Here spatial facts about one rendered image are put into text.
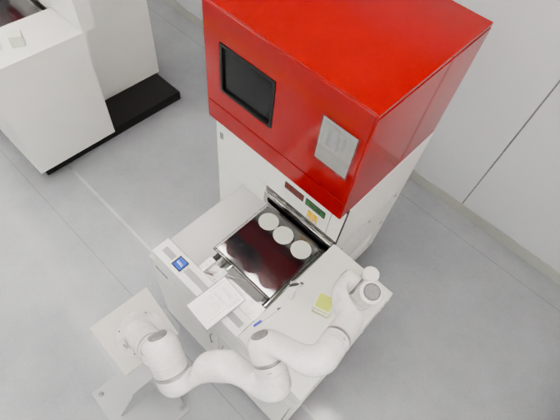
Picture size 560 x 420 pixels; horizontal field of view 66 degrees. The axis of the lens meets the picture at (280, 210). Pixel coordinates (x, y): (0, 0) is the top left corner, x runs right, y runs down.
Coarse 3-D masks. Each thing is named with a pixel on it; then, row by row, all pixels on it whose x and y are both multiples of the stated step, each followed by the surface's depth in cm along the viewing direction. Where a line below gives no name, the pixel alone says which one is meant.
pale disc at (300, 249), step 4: (300, 240) 209; (292, 244) 207; (296, 244) 208; (300, 244) 208; (304, 244) 208; (308, 244) 208; (292, 248) 206; (296, 248) 206; (300, 248) 207; (304, 248) 207; (308, 248) 207; (292, 252) 205; (296, 252) 205; (300, 252) 205; (304, 252) 206; (308, 252) 206; (296, 256) 204; (300, 256) 204; (304, 256) 205; (308, 256) 205
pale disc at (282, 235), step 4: (276, 228) 211; (280, 228) 212; (284, 228) 212; (288, 228) 212; (276, 232) 210; (280, 232) 210; (284, 232) 210; (288, 232) 211; (292, 232) 211; (276, 236) 209; (280, 236) 209; (284, 236) 209; (288, 236) 210; (292, 236) 210; (276, 240) 208; (280, 240) 208; (284, 240) 208; (288, 240) 208
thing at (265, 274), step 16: (256, 224) 212; (288, 224) 213; (240, 240) 206; (256, 240) 207; (272, 240) 208; (304, 240) 209; (240, 256) 202; (256, 256) 202; (272, 256) 203; (288, 256) 204; (256, 272) 198; (272, 272) 198; (288, 272) 199; (272, 288) 194
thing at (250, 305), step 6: (216, 264) 200; (210, 270) 198; (216, 270) 199; (210, 276) 197; (234, 282) 196; (240, 288) 195; (246, 294) 194; (252, 300) 192; (240, 306) 190; (246, 306) 191; (252, 306) 191; (246, 312) 189
